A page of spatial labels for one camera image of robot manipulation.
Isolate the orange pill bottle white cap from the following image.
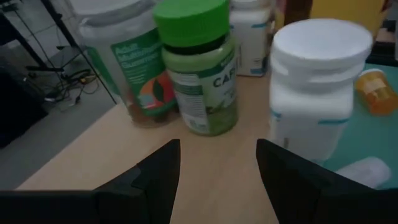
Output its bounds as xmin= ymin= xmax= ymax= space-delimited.
xmin=354 ymin=68 xmax=398 ymax=116

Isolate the wooden shelf black metal frame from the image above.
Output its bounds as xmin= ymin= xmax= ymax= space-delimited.
xmin=15 ymin=73 xmax=280 ymax=224

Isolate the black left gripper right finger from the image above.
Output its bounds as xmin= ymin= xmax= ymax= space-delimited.
xmin=256 ymin=139 xmax=398 ymax=224

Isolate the clear gummies bottle white cap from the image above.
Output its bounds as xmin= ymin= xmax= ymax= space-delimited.
xmin=70 ymin=0 xmax=180 ymax=128

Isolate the white Melatonin bottle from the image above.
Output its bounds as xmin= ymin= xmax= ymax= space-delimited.
xmin=228 ymin=0 xmax=276 ymax=78
xmin=267 ymin=17 xmax=374 ymax=162

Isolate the green cap supplement bottle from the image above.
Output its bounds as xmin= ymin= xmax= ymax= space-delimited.
xmin=152 ymin=0 xmax=240 ymax=137

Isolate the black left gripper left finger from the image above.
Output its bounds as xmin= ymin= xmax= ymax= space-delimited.
xmin=0 ymin=139 xmax=182 ymax=224

